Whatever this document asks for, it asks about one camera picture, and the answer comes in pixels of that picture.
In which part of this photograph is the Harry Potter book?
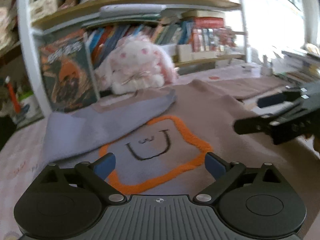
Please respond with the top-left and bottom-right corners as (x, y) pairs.
(39, 29), (100, 113)

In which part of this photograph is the pink checkered desk mat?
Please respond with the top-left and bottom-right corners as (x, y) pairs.
(0, 62), (301, 240)

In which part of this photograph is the white wooden bookshelf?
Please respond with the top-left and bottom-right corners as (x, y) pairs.
(17, 0), (244, 116)

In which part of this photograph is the pink bunny plush toy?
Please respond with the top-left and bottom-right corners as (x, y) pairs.
(94, 34), (178, 95)

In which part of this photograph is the white pearl handle purse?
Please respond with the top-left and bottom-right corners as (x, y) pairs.
(29, 0), (58, 22)

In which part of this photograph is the white pen holder cup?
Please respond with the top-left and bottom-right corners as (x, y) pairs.
(18, 91), (40, 119)

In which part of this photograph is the white tablet on shelf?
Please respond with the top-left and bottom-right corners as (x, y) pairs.
(99, 4), (167, 18)

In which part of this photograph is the red tassel charm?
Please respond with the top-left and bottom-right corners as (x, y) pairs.
(5, 76), (21, 114)

